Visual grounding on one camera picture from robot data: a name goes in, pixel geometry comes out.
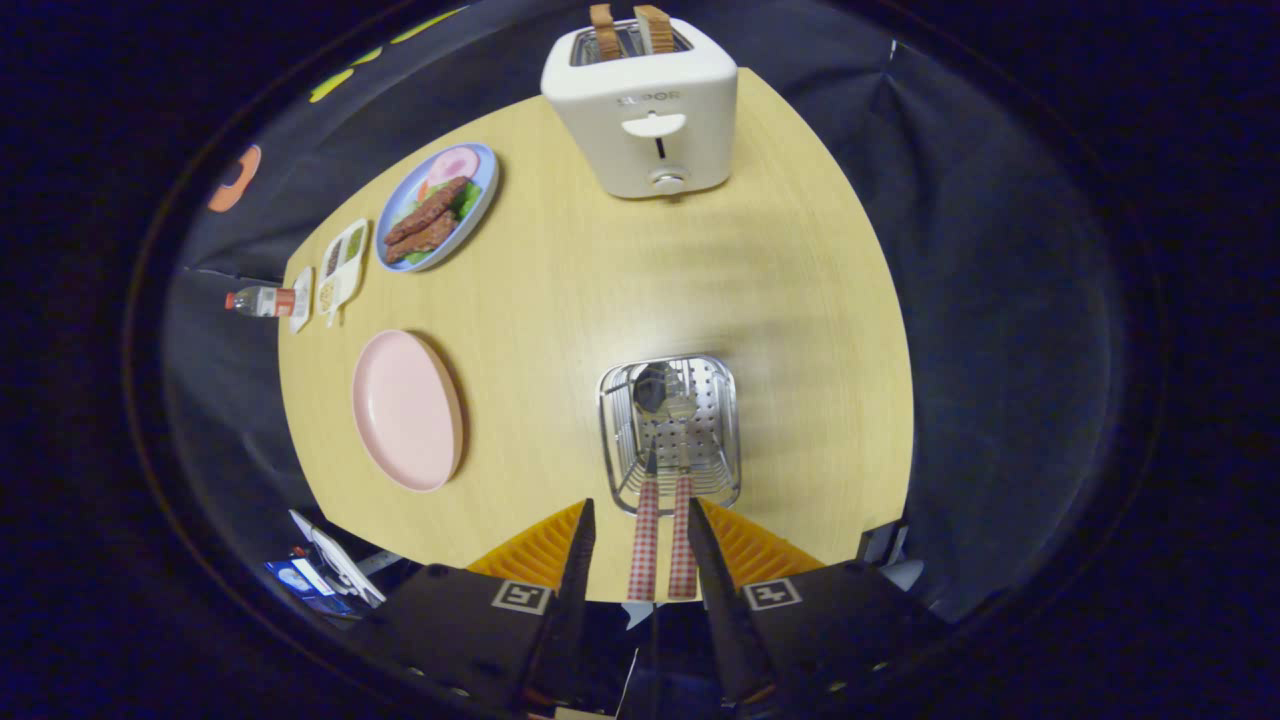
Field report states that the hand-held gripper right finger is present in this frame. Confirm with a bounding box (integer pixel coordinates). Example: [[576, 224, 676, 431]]
[[686, 498, 946, 713]]

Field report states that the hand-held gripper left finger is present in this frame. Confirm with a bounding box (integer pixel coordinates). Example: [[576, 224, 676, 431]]
[[350, 498, 598, 716]]

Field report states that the spoon with checkered handle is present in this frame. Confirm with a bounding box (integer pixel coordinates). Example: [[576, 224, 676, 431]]
[[632, 362, 699, 601]]

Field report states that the fork with checkered handle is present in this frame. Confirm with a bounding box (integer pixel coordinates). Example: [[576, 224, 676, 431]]
[[626, 440, 663, 604]]

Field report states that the pink plate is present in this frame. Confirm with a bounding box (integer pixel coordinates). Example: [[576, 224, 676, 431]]
[[351, 329, 465, 493]]

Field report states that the blue packet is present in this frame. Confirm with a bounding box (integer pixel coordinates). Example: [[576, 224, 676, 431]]
[[264, 560, 353, 617]]

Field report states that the brown meat strip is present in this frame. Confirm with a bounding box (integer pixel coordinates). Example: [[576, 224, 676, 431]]
[[384, 177, 469, 246], [385, 210, 458, 265]]

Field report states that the white divided grain dish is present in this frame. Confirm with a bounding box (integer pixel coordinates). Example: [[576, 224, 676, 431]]
[[316, 218, 370, 328]]

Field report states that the green lettuce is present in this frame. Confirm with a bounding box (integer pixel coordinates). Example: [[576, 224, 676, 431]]
[[400, 181, 484, 265]]

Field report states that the clear plastic water bottle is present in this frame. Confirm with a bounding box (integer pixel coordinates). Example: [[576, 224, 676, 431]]
[[224, 286, 299, 319]]

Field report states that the blue plate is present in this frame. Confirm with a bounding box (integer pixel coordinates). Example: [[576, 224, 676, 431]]
[[374, 142, 499, 273]]

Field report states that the pink ham slice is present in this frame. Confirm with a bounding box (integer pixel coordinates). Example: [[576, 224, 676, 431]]
[[427, 147, 482, 187]]

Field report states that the white toaster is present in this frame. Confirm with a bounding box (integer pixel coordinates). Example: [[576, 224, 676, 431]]
[[540, 18, 739, 199]]

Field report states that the toasted bread slice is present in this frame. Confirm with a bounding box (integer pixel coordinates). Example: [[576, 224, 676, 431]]
[[633, 5, 677, 54], [589, 3, 623, 59]]

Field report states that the metal wire cutlery rack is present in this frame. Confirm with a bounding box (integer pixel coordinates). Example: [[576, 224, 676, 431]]
[[597, 354, 742, 516]]

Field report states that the grey metal bracket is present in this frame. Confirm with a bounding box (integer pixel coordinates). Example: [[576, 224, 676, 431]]
[[857, 520, 910, 567]]

